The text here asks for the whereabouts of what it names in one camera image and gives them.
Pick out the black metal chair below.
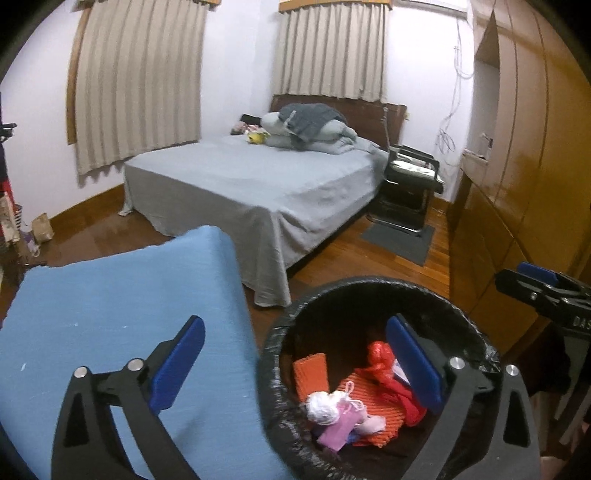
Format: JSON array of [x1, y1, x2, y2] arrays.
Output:
[[367, 144, 446, 237]]

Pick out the bed with grey sheet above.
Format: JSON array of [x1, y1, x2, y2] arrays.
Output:
[[119, 136, 391, 308]]

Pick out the narrow beige curtain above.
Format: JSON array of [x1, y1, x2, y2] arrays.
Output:
[[272, 2, 389, 103]]

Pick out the white air conditioner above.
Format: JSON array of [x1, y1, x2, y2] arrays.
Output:
[[397, 0, 469, 19]]

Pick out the orange mesh mat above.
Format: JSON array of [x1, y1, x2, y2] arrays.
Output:
[[344, 374, 416, 448]]

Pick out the wooden coat rack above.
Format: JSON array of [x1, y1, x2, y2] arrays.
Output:
[[0, 122, 47, 268]]

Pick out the short wooden curtain pelmet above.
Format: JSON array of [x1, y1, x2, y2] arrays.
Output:
[[278, 0, 395, 14]]

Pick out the small orange foam sheet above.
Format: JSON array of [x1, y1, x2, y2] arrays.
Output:
[[293, 353, 328, 402]]

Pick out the long wooden curtain pelmet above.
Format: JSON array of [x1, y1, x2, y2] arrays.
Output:
[[76, 0, 222, 10]]

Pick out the blue blanket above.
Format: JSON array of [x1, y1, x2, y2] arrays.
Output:
[[0, 225, 296, 480]]

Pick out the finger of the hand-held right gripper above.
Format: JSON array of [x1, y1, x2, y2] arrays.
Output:
[[495, 270, 561, 319], [517, 262, 591, 298]]

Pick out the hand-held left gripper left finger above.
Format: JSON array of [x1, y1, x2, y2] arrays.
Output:
[[54, 315, 206, 480]]

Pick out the grey pillows and clothes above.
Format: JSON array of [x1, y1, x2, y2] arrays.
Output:
[[261, 112, 358, 157]]

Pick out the hanging white cables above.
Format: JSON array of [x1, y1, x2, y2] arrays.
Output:
[[438, 21, 465, 153]]

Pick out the round white tissue wad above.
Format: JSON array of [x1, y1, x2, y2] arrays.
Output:
[[307, 392, 343, 425]]

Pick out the dark grey blanket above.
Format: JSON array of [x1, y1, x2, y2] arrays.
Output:
[[279, 104, 347, 141]]

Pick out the wooden window frame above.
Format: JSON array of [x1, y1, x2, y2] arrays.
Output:
[[66, 7, 90, 145]]

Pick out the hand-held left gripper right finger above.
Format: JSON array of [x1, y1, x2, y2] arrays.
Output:
[[385, 314, 541, 480]]

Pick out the grey floor mat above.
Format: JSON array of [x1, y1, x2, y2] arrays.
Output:
[[360, 222, 435, 267]]

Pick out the dark wooden headboard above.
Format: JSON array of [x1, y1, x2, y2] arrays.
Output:
[[270, 95, 408, 151]]

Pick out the wooden wardrobe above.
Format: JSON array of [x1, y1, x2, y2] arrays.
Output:
[[448, 0, 591, 356]]

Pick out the red plastic bag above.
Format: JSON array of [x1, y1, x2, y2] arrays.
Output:
[[355, 342, 428, 425]]

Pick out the wide beige curtain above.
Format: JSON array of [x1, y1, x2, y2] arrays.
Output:
[[74, 0, 208, 176]]

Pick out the brown paper bag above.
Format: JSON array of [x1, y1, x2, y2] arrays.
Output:
[[31, 212, 55, 243]]

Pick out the black lined trash bin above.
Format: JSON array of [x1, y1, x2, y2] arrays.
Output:
[[256, 275, 504, 480]]

